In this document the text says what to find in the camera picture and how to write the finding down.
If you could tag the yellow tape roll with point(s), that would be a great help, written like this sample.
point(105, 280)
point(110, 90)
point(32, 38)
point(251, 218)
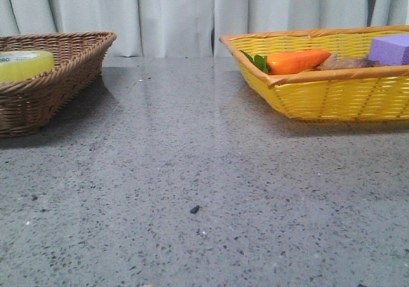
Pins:
point(19, 65)

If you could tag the small black debris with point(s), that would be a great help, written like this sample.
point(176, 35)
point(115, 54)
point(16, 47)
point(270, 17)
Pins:
point(194, 209)

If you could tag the orange toy carrot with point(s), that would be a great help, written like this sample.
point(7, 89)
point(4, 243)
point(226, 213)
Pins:
point(286, 63)

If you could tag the white curtain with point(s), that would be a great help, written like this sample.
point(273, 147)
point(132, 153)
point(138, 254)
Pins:
point(191, 28)

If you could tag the brown crumpled object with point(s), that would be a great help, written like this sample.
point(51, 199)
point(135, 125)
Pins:
point(334, 62)

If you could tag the yellow wicker basket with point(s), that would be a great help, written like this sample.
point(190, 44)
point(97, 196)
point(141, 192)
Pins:
point(362, 94)

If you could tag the brown wicker basket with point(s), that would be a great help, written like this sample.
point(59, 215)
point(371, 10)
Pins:
point(28, 105)

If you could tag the purple foam block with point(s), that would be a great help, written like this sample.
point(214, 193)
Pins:
point(390, 50)

